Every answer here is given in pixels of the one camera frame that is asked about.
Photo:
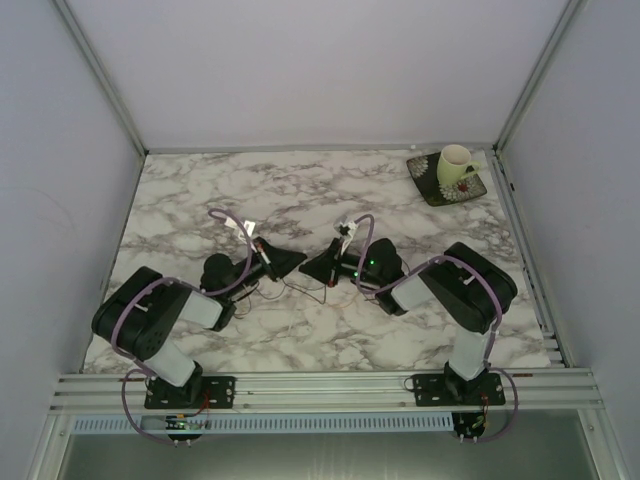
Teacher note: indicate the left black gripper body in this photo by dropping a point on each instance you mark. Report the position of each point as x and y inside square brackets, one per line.
[255, 266]

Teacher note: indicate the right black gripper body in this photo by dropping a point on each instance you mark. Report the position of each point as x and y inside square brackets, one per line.
[348, 265]

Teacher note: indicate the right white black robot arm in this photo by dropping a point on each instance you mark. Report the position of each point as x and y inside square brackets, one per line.
[472, 290]

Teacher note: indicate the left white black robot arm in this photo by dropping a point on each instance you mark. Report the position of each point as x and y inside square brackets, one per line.
[138, 318]

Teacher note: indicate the light green mug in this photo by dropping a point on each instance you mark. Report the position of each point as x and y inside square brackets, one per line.
[455, 164]

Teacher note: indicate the left green circuit board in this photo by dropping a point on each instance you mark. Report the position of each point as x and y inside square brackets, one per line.
[189, 424]

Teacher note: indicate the right black circuit board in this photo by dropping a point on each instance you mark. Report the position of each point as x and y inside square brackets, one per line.
[469, 427]

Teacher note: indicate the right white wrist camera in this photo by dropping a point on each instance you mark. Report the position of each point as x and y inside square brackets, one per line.
[346, 229]

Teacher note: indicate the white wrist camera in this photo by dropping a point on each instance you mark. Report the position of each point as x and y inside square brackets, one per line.
[242, 230]
[346, 229]

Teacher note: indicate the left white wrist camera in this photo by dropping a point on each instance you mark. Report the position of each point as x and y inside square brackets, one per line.
[242, 230]

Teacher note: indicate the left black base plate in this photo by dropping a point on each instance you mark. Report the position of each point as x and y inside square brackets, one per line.
[207, 392]

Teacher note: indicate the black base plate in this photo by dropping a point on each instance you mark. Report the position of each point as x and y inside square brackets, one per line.
[442, 389]
[207, 392]

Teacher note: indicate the blue slotted cable duct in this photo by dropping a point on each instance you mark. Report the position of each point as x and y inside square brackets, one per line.
[272, 423]

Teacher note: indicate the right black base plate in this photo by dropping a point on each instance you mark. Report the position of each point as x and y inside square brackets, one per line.
[442, 389]

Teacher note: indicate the left aluminium frame post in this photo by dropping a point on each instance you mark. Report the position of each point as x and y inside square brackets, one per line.
[101, 75]

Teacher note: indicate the aluminium frame post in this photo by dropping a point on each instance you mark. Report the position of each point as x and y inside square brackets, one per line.
[101, 75]
[545, 60]

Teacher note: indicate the aluminium front rail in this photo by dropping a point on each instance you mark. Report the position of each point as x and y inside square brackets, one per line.
[289, 392]

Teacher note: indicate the right aluminium frame post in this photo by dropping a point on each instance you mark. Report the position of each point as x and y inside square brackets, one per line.
[545, 60]

